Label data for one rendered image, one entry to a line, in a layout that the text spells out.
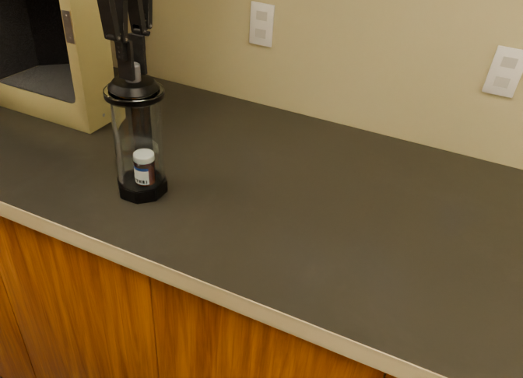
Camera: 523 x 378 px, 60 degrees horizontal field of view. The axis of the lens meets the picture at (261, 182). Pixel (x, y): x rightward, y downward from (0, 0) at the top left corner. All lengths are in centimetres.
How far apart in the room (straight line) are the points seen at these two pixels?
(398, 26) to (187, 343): 89
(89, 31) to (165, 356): 74
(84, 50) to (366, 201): 71
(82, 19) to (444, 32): 84
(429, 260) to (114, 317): 67
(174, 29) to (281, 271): 91
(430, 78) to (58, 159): 92
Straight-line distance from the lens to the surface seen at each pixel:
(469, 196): 113
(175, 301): 91
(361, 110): 132
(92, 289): 106
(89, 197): 99
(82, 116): 121
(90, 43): 117
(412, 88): 128
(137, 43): 86
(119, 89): 85
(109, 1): 78
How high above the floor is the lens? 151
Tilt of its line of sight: 34 degrees down
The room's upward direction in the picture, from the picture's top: 5 degrees clockwise
